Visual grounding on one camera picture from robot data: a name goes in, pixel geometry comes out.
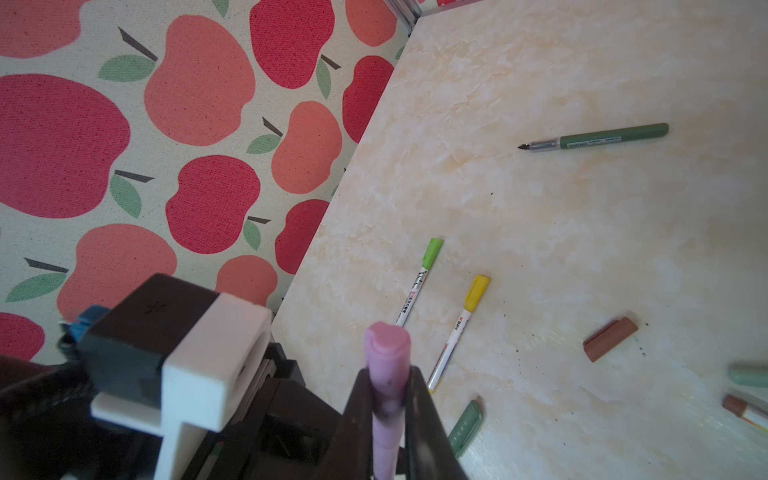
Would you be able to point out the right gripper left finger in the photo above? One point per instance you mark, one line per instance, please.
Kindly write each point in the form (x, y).
(348, 432)

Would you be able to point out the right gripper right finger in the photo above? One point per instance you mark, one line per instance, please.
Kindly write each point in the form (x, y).
(428, 451)

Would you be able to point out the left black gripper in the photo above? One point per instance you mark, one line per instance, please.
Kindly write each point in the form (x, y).
(286, 433)

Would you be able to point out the dark green pen cap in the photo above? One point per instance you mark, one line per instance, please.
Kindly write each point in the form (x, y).
(466, 427)

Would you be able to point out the pink pen cap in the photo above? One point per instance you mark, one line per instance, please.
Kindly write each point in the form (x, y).
(387, 354)

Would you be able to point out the yellow-tipped white pen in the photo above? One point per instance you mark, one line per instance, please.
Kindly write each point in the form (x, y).
(473, 297)

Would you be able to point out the white pen light green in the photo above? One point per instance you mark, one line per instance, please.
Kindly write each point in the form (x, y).
(428, 260)

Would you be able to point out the dark green pen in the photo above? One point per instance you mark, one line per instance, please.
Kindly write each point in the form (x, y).
(591, 139)

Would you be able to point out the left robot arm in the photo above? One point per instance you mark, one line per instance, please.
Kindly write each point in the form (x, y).
(48, 432)

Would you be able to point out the brown pen cap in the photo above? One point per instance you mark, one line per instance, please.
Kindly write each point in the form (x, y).
(608, 337)

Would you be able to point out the white pen black print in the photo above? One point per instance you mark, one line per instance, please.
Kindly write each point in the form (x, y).
(746, 411)

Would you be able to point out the grey-green pen cap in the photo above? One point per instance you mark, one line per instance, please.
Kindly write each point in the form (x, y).
(749, 375)

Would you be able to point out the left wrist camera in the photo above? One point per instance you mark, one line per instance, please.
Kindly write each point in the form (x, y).
(174, 360)

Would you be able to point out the left aluminium corner post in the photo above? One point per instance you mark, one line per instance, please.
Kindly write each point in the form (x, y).
(407, 12)

